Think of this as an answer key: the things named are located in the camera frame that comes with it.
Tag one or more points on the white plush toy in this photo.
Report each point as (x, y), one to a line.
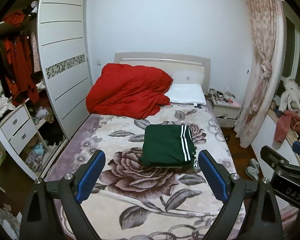
(290, 98)

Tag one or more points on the floral plush bed blanket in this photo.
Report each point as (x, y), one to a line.
(130, 201)

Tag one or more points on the white nightstand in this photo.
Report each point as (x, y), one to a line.
(225, 108)

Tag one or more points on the white drawer unit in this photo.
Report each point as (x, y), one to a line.
(19, 129)

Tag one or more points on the white sliding wardrobe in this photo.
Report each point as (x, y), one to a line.
(63, 58)

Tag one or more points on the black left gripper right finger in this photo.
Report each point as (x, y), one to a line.
(263, 219)

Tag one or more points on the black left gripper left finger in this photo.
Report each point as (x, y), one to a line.
(40, 219)

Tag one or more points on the pink garment on sill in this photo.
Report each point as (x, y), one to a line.
(288, 121)

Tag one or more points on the grey slippers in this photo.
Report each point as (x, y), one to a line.
(253, 169)

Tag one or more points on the red quilt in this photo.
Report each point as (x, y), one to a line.
(132, 91)

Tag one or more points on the white pillow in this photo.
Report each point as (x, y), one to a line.
(186, 94)

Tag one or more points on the pink floral curtain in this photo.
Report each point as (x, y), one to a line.
(267, 27)

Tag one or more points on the beige bed headboard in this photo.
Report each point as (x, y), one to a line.
(182, 68)

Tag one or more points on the red hanging clothes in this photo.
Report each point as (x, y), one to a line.
(19, 62)

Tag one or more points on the green white varsity jacket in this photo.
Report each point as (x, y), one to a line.
(168, 146)

